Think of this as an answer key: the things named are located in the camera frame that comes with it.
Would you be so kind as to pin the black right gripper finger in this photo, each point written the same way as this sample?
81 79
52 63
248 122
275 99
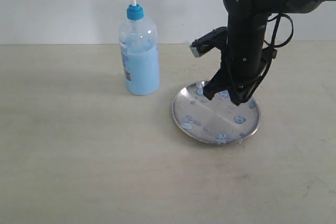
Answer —
239 94
217 83

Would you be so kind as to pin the blue soap pump bottle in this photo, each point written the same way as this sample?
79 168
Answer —
138 42

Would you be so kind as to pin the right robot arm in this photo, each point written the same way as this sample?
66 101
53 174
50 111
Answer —
276 10

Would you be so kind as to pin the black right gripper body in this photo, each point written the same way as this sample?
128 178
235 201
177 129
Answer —
245 39

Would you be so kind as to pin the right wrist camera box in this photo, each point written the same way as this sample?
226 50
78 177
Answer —
217 38

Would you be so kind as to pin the round steel plate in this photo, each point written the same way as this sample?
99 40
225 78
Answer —
217 121

